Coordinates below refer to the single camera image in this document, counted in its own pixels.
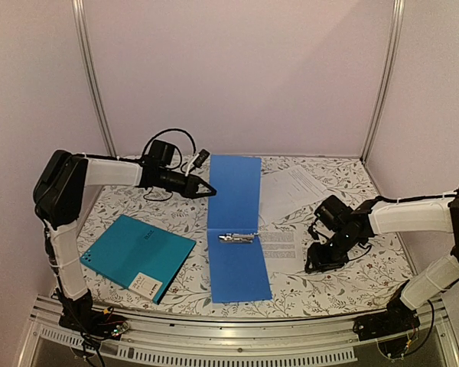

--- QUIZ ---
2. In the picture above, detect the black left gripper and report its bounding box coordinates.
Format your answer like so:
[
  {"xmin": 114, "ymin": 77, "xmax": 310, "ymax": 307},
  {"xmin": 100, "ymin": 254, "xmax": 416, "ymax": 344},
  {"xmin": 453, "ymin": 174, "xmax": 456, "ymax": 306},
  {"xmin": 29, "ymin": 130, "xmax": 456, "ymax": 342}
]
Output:
[{"xmin": 159, "ymin": 167, "xmax": 216, "ymax": 199}]

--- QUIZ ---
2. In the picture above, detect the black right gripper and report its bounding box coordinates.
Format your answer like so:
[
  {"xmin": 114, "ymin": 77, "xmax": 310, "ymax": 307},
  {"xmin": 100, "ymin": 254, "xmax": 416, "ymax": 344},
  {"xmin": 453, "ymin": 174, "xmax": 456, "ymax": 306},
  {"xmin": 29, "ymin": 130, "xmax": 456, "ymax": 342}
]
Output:
[{"xmin": 305, "ymin": 229, "xmax": 361, "ymax": 272}]

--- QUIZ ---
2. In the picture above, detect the printed paper sheet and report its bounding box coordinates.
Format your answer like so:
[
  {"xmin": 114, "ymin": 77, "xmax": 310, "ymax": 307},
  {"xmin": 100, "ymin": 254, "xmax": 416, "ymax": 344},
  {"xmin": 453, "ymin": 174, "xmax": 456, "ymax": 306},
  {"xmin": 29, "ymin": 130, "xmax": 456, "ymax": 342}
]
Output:
[
  {"xmin": 259, "ymin": 165, "xmax": 330, "ymax": 225},
  {"xmin": 259, "ymin": 231, "xmax": 306, "ymax": 274}
]

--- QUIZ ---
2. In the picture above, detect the blue ring binder folder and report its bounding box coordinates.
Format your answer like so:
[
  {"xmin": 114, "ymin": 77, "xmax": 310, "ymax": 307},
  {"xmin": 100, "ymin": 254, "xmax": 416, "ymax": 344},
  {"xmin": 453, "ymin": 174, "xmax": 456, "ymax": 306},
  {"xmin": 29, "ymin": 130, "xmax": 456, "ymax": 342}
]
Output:
[{"xmin": 207, "ymin": 155, "xmax": 272, "ymax": 304}]

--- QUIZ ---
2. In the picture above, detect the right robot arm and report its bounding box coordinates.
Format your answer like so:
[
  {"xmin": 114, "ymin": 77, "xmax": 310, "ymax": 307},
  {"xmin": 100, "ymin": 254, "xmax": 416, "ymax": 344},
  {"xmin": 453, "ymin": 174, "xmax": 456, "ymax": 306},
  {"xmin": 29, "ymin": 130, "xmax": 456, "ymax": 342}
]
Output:
[{"xmin": 304, "ymin": 187, "xmax": 459, "ymax": 333}]

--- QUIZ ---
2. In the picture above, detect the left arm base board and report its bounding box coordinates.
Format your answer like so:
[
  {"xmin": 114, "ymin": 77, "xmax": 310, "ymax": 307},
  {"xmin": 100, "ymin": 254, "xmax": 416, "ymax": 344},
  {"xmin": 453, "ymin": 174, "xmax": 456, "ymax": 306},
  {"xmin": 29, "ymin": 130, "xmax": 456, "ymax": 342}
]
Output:
[{"xmin": 59, "ymin": 307, "xmax": 130, "ymax": 340}]

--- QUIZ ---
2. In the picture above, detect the right arm base board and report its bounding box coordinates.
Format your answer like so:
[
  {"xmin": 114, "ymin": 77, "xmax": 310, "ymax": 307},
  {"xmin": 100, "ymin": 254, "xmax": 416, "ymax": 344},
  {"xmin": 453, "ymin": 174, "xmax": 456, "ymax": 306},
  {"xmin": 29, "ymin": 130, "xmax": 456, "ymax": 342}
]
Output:
[{"xmin": 353, "ymin": 307, "xmax": 420, "ymax": 341}]

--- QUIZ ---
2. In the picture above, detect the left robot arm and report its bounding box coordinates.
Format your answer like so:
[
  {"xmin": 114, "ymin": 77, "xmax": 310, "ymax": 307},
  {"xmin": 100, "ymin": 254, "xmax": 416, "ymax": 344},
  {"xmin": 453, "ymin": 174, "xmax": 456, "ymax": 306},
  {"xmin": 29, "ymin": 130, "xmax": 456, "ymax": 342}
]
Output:
[{"xmin": 33, "ymin": 150, "xmax": 216, "ymax": 332}]

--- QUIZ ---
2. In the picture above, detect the floral table cloth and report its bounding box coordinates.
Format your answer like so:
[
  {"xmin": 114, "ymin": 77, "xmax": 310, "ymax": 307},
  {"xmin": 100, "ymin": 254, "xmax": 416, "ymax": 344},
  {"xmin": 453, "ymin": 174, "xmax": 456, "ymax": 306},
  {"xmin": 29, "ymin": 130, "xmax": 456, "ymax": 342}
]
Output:
[{"xmin": 77, "ymin": 156, "xmax": 412, "ymax": 318}]

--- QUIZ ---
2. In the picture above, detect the teal box with label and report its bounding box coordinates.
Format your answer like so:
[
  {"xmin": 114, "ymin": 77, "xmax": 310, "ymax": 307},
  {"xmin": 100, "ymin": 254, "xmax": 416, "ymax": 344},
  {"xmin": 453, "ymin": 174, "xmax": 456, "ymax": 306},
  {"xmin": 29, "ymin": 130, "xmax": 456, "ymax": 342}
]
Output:
[{"xmin": 80, "ymin": 215, "xmax": 196, "ymax": 304}]

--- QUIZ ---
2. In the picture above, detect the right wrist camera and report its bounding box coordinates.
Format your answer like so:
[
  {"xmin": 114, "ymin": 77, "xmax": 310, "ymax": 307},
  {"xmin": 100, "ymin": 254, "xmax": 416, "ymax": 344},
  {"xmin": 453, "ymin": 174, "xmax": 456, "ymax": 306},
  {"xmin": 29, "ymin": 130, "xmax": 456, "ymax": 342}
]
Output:
[{"xmin": 308, "ymin": 220, "xmax": 330, "ymax": 244}]

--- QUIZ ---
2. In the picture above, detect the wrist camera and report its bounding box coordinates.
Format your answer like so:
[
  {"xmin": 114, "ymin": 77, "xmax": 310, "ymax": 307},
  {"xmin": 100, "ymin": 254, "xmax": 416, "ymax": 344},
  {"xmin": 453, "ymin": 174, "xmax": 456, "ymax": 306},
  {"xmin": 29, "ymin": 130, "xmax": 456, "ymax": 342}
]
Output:
[
  {"xmin": 184, "ymin": 149, "xmax": 210, "ymax": 176},
  {"xmin": 308, "ymin": 220, "xmax": 330, "ymax": 244}
]

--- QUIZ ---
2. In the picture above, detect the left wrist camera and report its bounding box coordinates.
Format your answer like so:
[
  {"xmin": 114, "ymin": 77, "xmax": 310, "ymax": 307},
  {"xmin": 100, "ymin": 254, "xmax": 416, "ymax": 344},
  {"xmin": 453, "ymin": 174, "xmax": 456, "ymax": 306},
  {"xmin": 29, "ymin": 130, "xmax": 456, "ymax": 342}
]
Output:
[{"xmin": 184, "ymin": 149, "xmax": 210, "ymax": 176}]

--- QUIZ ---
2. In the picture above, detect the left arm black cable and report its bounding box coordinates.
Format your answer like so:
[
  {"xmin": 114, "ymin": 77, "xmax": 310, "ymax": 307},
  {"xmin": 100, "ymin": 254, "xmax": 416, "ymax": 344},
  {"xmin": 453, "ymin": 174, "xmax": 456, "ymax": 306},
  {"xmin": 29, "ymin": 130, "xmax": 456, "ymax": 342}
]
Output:
[{"xmin": 142, "ymin": 128, "xmax": 198, "ymax": 161}]

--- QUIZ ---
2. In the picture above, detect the aluminium front rail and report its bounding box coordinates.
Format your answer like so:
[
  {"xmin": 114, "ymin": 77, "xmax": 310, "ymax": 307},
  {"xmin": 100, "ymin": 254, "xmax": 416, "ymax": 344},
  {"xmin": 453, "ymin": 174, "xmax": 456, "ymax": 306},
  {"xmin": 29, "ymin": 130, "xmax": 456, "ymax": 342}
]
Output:
[{"xmin": 17, "ymin": 296, "xmax": 459, "ymax": 366}]

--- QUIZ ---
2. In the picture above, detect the left aluminium frame post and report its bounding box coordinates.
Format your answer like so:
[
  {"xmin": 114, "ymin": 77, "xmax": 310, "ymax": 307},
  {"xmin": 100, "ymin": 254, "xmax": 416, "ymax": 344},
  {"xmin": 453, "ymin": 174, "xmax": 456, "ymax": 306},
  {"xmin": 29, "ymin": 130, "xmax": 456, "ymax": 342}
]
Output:
[{"xmin": 71, "ymin": 0, "xmax": 117, "ymax": 157}]

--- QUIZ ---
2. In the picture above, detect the aluminium frame post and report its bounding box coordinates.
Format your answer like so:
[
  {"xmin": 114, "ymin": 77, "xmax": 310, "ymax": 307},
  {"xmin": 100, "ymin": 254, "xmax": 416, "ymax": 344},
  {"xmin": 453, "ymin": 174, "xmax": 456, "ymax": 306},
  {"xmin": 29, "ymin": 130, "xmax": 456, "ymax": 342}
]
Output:
[
  {"xmin": 71, "ymin": 0, "xmax": 117, "ymax": 157},
  {"xmin": 360, "ymin": 0, "xmax": 405, "ymax": 166}
]

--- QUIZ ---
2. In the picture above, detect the right aluminium frame post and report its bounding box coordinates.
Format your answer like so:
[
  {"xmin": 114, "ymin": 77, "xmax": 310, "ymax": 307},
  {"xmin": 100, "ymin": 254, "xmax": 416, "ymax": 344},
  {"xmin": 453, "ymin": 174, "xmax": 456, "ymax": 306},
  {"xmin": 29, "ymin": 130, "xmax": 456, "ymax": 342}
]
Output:
[{"xmin": 360, "ymin": 0, "xmax": 405, "ymax": 166}]

